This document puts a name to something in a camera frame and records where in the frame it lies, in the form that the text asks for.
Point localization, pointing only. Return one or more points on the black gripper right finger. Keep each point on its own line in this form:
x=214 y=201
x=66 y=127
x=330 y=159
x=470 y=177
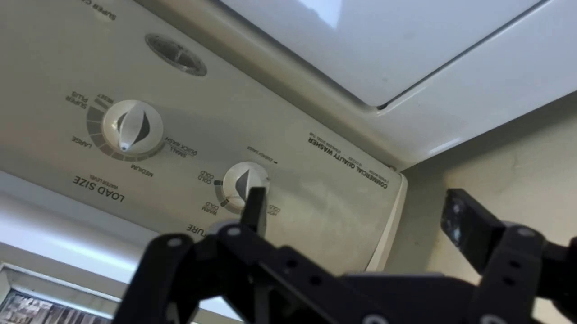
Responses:
x=470 y=228

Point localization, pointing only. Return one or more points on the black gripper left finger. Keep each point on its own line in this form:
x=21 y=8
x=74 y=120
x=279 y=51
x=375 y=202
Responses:
x=254 y=211

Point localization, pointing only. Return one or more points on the white top-load washing machine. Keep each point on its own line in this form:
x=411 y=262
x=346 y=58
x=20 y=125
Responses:
x=227 y=94

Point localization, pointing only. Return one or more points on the white washer lid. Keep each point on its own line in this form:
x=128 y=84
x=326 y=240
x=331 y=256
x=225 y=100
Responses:
x=377 y=49

